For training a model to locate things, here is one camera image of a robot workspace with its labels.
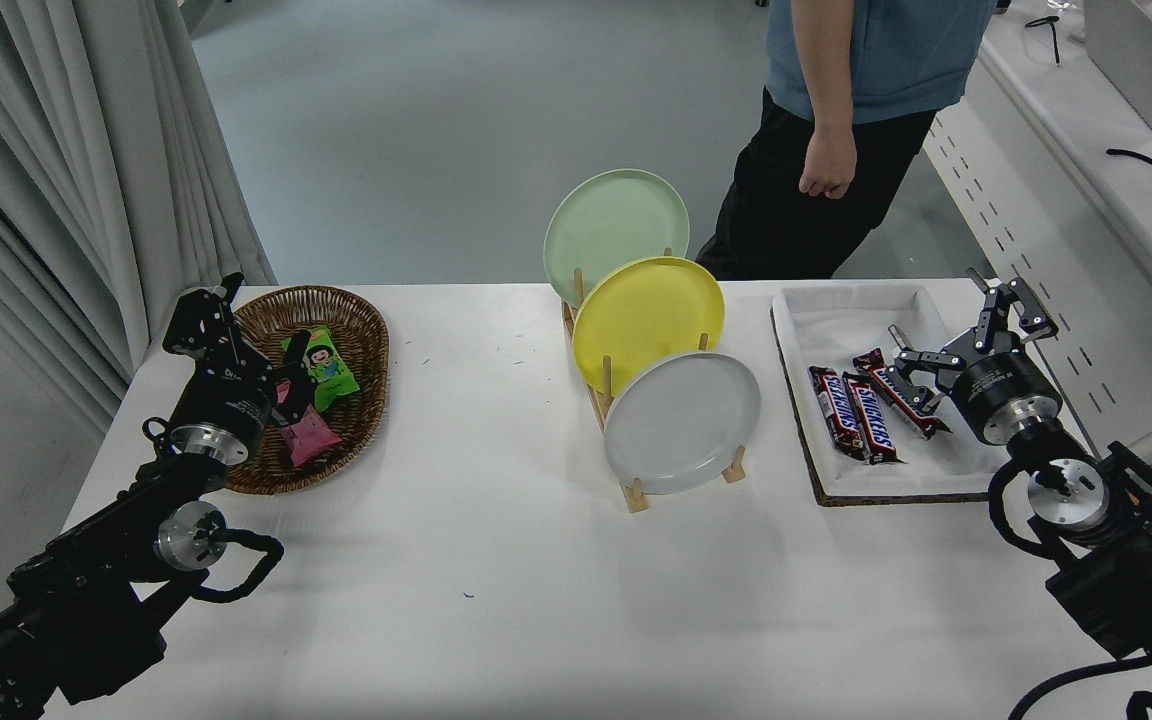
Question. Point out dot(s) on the yellow plate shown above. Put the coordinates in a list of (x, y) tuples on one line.
[(646, 310)]

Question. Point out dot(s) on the wooden plate rack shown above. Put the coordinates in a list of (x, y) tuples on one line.
[(636, 497)]

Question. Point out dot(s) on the pink snack packet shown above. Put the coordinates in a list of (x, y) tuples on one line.
[(311, 438)]

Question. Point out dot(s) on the silver laptop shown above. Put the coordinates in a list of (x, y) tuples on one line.
[(1126, 60)]

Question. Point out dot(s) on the green snack packet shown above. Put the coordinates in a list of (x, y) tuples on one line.
[(331, 370)]

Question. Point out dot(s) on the pale green plate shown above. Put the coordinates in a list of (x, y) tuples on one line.
[(606, 220)]

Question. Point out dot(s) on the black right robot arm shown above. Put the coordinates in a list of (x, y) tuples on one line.
[(1136, 570)]

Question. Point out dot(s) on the person's right forearm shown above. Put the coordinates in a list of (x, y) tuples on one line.
[(821, 60)]

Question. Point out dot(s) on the white tray with cork base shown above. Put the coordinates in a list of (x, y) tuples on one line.
[(836, 320)]

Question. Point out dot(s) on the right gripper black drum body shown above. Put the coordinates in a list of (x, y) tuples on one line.
[(1001, 385)]

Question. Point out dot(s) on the grey plate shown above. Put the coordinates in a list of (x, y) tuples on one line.
[(681, 420)]

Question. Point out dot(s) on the grey curtain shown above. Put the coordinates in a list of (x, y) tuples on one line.
[(56, 150)]

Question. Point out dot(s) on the brown wicker basket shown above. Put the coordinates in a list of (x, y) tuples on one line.
[(356, 320)]

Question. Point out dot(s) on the white perforated side desk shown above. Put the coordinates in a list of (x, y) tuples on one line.
[(1036, 180)]

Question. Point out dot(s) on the person's right hand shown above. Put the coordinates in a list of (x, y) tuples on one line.
[(828, 160)]

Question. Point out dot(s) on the Snickers chocolate bar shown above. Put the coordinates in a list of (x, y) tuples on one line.
[(833, 410), (891, 385), (876, 425)]

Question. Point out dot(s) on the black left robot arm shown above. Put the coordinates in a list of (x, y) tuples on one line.
[(86, 590)]

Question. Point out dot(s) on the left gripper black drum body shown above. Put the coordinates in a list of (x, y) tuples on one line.
[(231, 405)]

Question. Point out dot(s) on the person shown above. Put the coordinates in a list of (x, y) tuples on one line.
[(886, 60)]

